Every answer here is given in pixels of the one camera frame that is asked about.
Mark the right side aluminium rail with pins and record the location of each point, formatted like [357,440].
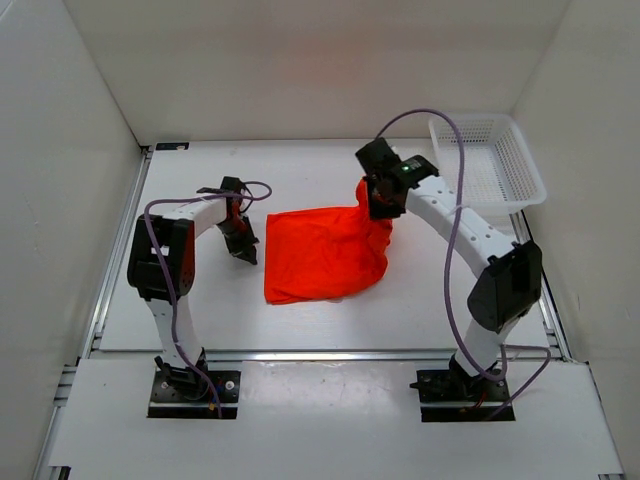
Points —
[546,305]

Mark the black corner bracket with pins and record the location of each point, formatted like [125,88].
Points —
[172,146]

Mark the orange shorts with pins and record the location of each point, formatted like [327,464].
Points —
[324,253]

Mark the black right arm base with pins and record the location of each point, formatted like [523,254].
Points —
[452,396]

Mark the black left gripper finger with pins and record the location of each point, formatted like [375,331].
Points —
[245,251]
[247,233]

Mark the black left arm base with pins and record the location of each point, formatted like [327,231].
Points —
[180,393]

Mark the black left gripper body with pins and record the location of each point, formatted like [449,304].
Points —
[231,230]

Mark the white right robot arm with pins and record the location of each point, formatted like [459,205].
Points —
[508,274]

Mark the left side aluminium rail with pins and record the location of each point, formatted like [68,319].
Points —
[98,313]

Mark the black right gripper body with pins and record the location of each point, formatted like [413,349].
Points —
[372,183]

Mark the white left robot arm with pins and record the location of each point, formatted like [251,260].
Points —
[162,261]

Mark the white plastic mesh basket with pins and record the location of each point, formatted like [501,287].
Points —
[500,175]

